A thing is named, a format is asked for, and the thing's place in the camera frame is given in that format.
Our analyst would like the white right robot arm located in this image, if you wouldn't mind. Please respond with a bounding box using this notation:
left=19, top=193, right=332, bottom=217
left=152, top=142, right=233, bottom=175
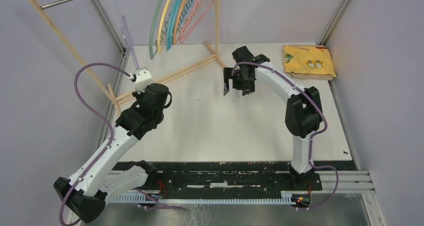
left=223, top=46, right=328, bottom=190

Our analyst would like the yellow plastic hanger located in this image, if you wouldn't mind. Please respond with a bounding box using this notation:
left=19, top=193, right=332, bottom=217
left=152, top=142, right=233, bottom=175
left=153, top=0, right=173, bottom=55

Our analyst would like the white slotted cable duct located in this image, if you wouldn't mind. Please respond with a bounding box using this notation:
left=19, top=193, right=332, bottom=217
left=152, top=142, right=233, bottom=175
left=111, top=190, right=307, bottom=207

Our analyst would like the yellow printed folded cloth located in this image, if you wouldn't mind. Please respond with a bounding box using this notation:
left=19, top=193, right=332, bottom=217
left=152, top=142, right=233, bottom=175
left=282, top=45, right=337, bottom=81

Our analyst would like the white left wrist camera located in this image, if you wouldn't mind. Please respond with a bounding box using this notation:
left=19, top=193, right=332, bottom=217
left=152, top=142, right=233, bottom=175
left=130, top=67, right=154, bottom=94

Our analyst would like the green plastic hanger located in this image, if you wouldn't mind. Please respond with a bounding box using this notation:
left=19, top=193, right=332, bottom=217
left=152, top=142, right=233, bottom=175
left=148, top=0, right=163, bottom=60

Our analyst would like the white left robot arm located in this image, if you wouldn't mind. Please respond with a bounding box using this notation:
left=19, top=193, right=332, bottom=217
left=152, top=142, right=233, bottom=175
left=53, top=83, right=172, bottom=223

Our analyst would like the teal plastic hanger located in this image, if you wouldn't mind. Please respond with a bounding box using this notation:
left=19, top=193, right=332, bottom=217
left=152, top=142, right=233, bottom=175
left=165, top=0, right=190, bottom=52

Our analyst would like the purple plastic hanger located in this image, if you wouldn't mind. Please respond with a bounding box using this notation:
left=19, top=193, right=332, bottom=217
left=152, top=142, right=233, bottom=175
left=121, top=16, right=140, bottom=70

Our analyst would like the orange wavy plastic hanger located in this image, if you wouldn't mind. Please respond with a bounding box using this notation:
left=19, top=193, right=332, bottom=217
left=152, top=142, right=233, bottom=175
left=171, top=0, right=194, bottom=45

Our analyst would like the wooden clothes rack frame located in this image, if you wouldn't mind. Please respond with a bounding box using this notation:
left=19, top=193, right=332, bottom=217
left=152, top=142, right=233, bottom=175
left=23, top=0, right=227, bottom=117

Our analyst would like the pink wire hanger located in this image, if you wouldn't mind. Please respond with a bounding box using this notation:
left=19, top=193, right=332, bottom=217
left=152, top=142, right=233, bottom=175
left=177, top=0, right=215, bottom=44

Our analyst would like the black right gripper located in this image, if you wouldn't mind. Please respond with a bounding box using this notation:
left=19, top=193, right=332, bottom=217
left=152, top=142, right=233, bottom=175
left=223, top=67, right=256, bottom=96

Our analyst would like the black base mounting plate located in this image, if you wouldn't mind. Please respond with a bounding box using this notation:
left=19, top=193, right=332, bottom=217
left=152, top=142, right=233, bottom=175
left=139, top=161, right=322, bottom=199

